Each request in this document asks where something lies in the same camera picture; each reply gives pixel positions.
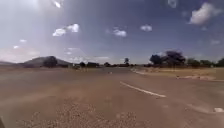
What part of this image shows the tall thin tree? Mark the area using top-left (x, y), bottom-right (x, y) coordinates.
top-left (123, 57), bottom-right (130, 67)

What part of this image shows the line of low trees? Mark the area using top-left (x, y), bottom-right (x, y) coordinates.
top-left (78, 61), bottom-right (137, 69)

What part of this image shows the grey-brown asphalt road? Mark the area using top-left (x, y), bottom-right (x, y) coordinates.
top-left (0, 67), bottom-right (224, 128)

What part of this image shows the row of trees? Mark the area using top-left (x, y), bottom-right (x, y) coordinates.
top-left (148, 50), bottom-right (224, 69)

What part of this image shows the dark round tree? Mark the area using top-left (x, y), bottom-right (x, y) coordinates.
top-left (42, 55), bottom-right (59, 69)

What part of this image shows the distant hill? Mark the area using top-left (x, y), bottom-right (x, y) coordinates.
top-left (0, 56), bottom-right (73, 67)

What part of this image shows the dry grass verge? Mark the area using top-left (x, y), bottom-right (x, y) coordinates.
top-left (131, 66), bottom-right (224, 82)

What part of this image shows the pale road kerb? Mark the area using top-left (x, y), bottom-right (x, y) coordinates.
top-left (130, 68), bottom-right (224, 83)

